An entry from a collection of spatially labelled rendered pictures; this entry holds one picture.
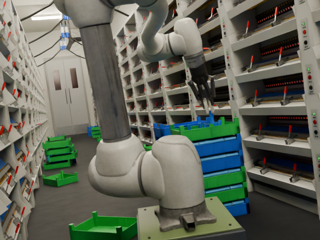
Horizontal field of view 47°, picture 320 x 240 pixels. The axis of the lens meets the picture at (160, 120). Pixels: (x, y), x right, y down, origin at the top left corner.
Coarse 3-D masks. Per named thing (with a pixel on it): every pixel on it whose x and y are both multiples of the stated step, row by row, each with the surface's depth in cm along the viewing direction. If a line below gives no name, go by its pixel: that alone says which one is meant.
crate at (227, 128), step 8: (224, 120) 196; (184, 128) 193; (192, 128) 194; (200, 128) 174; (208, 128) 175; (216, 128) 176; (224, 128) 177; (232, 128) 178; (192, 136) 173; (200, 136) 174; (208, 136) 175; (216, 136) 176
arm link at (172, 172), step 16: (160, 144) 116; (176, 144) 114; (192, 144) 119; (144, 160) 118; (160, 160) 114; (176, 160) 112; (192, 160) 114; (144, 176) 116; (160, 176) 114; (176, 176) 112; (192, 176) 114; (160, 192) 115; (176, 192) 113; (192, 192) 114; (176, 208) 114
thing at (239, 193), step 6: (246, 186) 180; (216, 192) 177; (222, 192) 177; (228, 192) 178; (234, 192) 179; (240, 192) 179; (246, 192) 180; (222, 198) 177; (228, 198) 178; (234, 198) 179; (240, 198) 179
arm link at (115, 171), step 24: (72, 0) 109; (96, 0) 108; (96, 24) 112; (96, 48) 113; (96, 72) 115; (96, 96) 118; (120, 96) 119; (120, 120) 119; (120, 144) 119; (96, 168) 123; (120, 168) 118; (120, 192) 121; (144, 192) 119
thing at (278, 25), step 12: (288, 0) 184; (264, 12) 205; (276, 12) 173; (288, 12) 187; (264, 24) 208; (276, 24) 172; (288, 24) 162; (228, 36) 213; (240, 36) 213; (252, 36) 190; (264, 36) 181; (240, 48) 205
